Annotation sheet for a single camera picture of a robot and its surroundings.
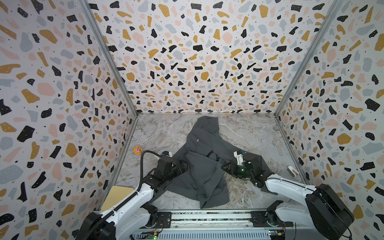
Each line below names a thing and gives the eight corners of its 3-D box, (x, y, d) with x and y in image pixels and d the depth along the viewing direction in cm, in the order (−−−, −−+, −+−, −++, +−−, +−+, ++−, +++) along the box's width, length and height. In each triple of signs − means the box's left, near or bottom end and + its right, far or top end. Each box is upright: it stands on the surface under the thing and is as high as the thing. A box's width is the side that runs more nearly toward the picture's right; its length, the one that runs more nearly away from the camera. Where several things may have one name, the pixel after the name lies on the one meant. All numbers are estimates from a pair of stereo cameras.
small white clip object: (293, 177, 91) (296, 175, 89) (285, 168, 95) (287, 166, 93) (297, 175, 92) (300, 173, 90) (289, 166, 96) (291, 164, 94)
